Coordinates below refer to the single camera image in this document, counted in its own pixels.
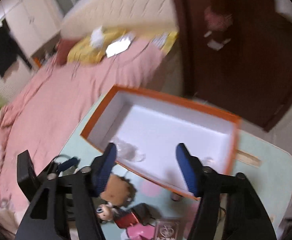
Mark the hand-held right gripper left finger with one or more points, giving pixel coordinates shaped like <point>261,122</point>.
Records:
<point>106,170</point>

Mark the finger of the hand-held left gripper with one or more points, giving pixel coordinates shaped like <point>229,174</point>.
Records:
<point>69,162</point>

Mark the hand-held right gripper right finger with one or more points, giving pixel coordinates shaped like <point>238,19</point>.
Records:
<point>188,172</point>

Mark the clear plastic wrapper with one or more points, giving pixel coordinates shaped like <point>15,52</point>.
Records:
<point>128,151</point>

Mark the dark-eyed doll figurine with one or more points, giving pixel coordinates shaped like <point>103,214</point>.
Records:
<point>103,211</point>

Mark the orange cardboard box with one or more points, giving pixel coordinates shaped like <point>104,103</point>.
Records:
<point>173,130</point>

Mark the small black object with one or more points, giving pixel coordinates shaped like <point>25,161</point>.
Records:
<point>142,211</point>

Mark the patterned playing card box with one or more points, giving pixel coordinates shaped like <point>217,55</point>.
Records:
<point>167,231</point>

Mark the pink box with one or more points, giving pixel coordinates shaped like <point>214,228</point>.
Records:
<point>141,232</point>

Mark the cartoon printed desktop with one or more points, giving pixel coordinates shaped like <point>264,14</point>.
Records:
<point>260,180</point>

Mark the pink bed sheet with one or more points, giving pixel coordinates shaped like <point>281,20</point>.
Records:
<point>61,105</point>

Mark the dark brown wooden door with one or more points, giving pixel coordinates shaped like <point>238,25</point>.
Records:
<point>235,80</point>

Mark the yellow pillow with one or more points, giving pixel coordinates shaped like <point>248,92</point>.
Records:
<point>83,53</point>
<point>171,40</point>

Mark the dark red pillow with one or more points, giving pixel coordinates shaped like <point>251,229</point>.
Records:
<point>64,52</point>

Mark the black garment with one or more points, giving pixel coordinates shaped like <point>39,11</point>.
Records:
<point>1,50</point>

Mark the white paper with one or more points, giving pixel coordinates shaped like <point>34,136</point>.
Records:
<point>117,46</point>

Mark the white charger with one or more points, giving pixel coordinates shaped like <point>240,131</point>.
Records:
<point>97,36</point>

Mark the white wardrobe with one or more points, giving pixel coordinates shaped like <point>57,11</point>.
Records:
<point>28,17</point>

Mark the striped knitted scarf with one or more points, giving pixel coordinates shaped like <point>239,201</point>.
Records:
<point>215,20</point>

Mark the cream tufted headboard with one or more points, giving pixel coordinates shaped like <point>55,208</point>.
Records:
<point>136,5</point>

